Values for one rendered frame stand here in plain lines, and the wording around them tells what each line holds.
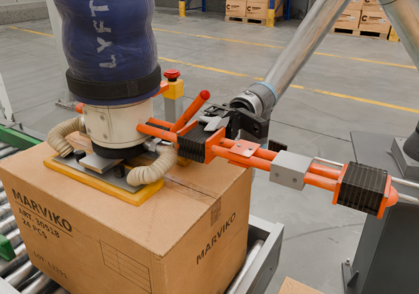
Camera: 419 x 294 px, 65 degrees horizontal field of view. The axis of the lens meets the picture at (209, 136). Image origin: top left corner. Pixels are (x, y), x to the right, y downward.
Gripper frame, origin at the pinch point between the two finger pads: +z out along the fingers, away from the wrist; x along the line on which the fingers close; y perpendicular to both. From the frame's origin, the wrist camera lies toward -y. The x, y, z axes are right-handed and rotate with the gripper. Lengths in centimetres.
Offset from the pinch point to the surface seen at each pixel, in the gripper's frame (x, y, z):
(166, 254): -13.2, -3.5, 21.8
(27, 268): -54, 56, 23
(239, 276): -52, -6, -10
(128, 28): 24.2, 18.1, 4.0
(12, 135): -46, 133, -21
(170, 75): -5, 46, -46
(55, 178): -13.3, 36.0, 17.1
